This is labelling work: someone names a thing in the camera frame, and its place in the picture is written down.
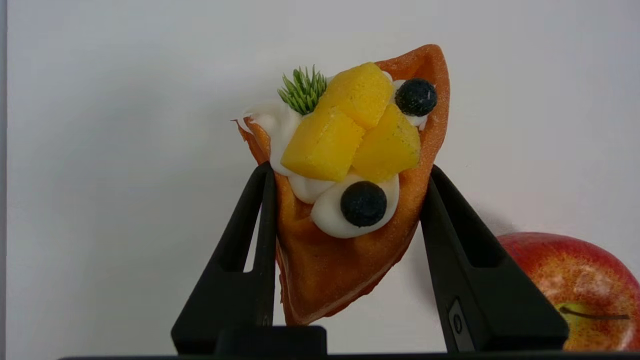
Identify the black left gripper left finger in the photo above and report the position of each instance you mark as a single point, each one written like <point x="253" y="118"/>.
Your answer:
<point x="240" y="280"/>

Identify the red apple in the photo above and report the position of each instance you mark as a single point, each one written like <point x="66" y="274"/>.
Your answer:
<point x="582" y="290"/>

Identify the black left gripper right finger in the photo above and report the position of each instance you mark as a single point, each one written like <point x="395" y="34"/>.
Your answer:
<point x="475" y="270"/>

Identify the triangle bread with fruit topping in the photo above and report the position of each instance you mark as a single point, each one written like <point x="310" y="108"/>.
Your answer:
<point x="350" y="200"/>

